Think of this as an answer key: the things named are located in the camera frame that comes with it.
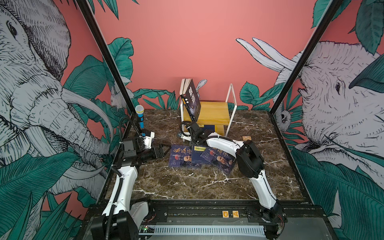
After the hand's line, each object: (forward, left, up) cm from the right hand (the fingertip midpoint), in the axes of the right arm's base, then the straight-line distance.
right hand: (190, 132), depth 96 cm
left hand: (-17, +12, +10) cm, 23 cm away
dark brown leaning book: (+5, 0, +27) cm, 28 cm away
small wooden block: (+2, -39, -9) cm, 40 cm away
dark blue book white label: (+6, -14, -2) cm, 15 cm away
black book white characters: (+11, -5, +15) cm, 19 cm away
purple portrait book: (-14, +6, -7) cm, 16 cm away
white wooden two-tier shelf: (+1, +3, +13) cm, 13 cm away
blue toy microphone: (+6, +30, +16) cm, 35 cm away
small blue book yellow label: (-10, -4, -7) cm, 13 cm away
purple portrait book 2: (-15, -19, -8) cm, 25 cm away
